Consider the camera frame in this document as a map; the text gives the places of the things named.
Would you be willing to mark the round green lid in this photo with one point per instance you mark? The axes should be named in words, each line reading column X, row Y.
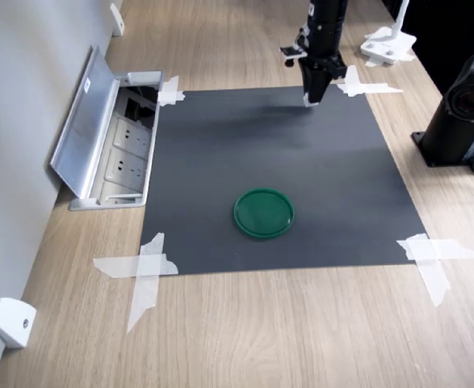
column 263, row 213

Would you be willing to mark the white tape cross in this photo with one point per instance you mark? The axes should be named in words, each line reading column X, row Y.
column 353, row 85
column 169, row 94
column 426, row 250
column 148, row 264

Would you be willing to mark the dark grey mat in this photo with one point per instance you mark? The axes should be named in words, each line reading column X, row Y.
column 261, row 153

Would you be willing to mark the white power socket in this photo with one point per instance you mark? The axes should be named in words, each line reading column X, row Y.
column 131, row 133
column 125, row 166

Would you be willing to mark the small white label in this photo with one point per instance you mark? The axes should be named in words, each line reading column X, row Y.
column 87, row 86

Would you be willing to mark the grey partition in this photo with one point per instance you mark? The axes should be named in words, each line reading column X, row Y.
column 18, row 121

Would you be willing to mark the white camera stand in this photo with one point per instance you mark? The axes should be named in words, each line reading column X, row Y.
column 388, row 46

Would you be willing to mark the small white bracket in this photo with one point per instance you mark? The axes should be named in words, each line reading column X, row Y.
column 12, row 323
column 116, row 20

